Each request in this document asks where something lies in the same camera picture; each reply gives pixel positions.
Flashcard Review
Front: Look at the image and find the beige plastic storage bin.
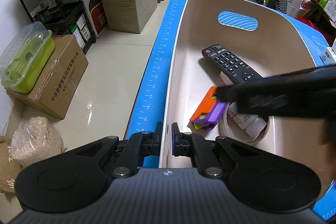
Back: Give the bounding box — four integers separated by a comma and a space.
159, 0, 331, 193

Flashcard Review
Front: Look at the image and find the clear tape roll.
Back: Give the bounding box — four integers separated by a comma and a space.
219, 103, 269, 144

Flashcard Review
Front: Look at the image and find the black remote control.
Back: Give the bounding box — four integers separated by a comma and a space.
202, 44, 263, 84

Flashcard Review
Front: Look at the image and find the purple orange folding toy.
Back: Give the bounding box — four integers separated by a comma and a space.
189, 86, 228, 131

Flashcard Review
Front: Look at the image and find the black metal shelf rack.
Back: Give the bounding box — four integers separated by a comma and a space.
19, 0, 96, 53

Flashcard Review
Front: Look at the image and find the blue silicone baking mat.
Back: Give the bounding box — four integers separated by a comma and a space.
123, 0, 336, 222

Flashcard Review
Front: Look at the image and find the brown cardboard box on floor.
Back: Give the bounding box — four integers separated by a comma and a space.
6, 35, 88, 119

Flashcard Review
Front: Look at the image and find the green clear plastic container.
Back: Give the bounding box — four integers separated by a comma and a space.
1, 22, 55, 94

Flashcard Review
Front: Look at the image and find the white medicine bottle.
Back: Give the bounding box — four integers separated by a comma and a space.
227, 103, 267, 140

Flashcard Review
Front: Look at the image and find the bag of grain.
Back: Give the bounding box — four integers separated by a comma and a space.
9, 116, 67, 167

